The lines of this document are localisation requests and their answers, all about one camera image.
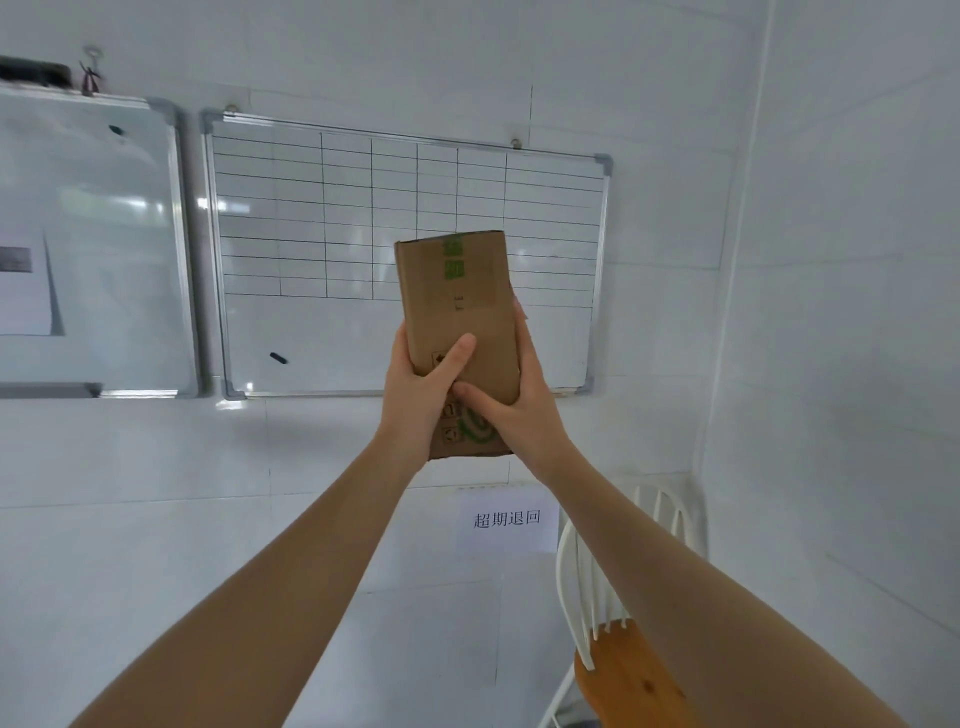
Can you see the person's right hand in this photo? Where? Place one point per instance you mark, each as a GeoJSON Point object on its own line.
{"type": "Point", "coordinates": [525, 416]}

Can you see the person's left hand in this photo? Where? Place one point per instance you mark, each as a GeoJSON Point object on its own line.
{"type": "Point", "coordinates": [409, 394]}

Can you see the person's right thumb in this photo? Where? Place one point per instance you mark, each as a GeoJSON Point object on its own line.
{"type": "Point", "coordinates": [480, 401]}

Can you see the person's left thumb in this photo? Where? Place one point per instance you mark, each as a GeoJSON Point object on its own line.
{"type": "Point", "coordinates": [453, 361]}

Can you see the brown cardboard box green print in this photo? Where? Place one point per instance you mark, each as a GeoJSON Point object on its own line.
{"type": "Point", "coordinates": [459, 315]}

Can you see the person's right forearm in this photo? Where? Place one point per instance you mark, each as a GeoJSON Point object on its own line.
{"type": "Point", "coordinates": [712, 600]}

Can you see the person's left forearm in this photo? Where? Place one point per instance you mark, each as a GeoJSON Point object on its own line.
{"type": "Point", "coordinates": [247, 592]}

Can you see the whiteboard with black grid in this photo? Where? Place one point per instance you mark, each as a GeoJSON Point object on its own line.
{"type": "Point", "coordinates": [322, 247]}

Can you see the white chair with wooden seat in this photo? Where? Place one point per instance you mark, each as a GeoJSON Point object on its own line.
{"type": "Point", "coordinates": [622, 652]}

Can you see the white paper sheet on whiteboard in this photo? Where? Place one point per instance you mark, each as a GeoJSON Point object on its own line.
{"type": "Point", "coordinates": [26, 281]}

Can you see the black whiteboard eraser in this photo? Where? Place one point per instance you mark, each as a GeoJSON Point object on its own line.
{"type": "Point", "coordinates": [34, 72]}

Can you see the white paper wall sign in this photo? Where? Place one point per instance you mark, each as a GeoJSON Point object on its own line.
{"type": "Point", "coordinates": [508, 519]}

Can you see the plain whiteboard with aluminium frame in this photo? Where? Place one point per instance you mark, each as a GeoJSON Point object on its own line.
{"type": "Point", "coordinates": [97, 240]}

